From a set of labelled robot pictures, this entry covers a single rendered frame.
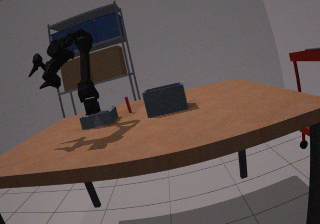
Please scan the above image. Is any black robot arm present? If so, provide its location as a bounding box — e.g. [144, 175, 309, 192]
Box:
[42, 28, 101, 115]

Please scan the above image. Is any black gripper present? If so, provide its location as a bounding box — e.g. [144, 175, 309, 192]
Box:
[28, 53, 61, 89]

